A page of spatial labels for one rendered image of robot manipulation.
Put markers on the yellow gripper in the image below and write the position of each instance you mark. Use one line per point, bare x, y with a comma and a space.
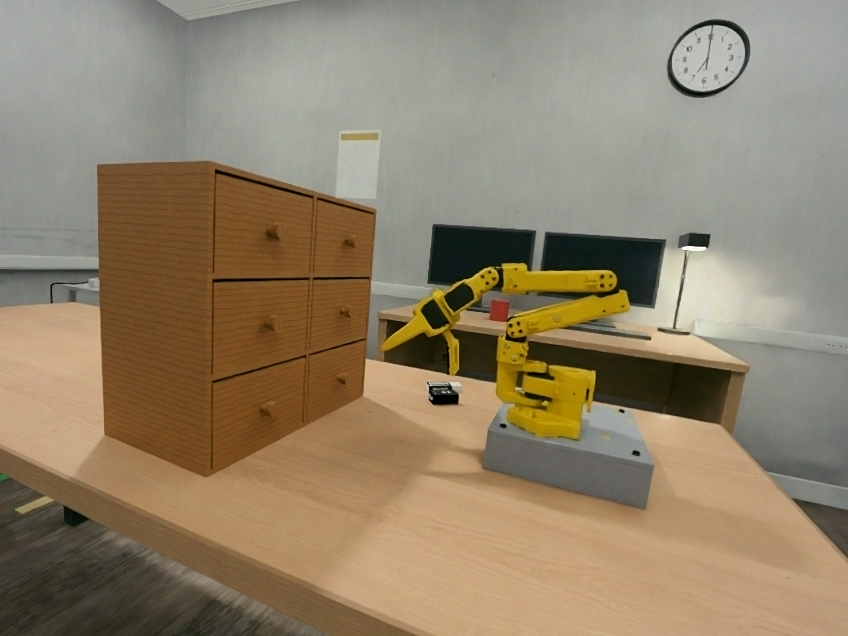
429, 315

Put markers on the brown wooden chest of drawers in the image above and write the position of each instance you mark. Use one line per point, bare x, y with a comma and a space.
155, 248

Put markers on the white eraser with black sleeve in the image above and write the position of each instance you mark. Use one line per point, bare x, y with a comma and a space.
444, 386

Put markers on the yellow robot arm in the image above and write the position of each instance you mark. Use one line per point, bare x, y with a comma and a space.
564, 388

